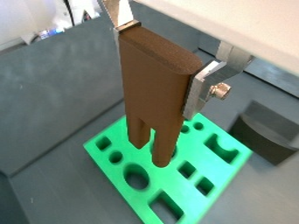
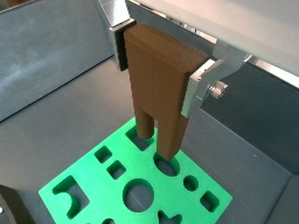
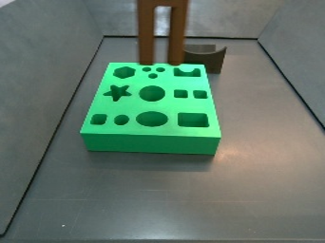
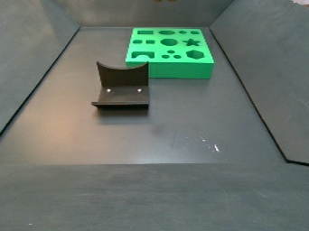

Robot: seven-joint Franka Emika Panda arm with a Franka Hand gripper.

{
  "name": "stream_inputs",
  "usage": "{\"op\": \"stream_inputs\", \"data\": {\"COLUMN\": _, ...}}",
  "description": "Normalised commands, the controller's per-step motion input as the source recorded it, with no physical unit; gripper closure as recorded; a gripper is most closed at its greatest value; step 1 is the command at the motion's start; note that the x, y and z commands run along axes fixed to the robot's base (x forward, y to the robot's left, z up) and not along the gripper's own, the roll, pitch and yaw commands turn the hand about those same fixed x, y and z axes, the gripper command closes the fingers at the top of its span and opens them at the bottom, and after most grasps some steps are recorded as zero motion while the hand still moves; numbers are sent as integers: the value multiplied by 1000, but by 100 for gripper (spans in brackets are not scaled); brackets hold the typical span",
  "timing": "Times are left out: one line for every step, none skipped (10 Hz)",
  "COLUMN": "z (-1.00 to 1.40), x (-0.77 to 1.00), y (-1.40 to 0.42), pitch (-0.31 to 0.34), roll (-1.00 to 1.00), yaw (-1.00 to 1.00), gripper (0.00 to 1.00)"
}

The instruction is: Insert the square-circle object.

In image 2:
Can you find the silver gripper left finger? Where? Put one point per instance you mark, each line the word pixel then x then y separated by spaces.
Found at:
pixel 118 21

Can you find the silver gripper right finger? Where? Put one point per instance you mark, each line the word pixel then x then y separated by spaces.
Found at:
pixel 204 81

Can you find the brown square-circle peg object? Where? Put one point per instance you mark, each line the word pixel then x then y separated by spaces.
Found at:
pixel 160 64

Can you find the green shape-sorting board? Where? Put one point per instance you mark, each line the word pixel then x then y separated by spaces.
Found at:
pixel 121 184

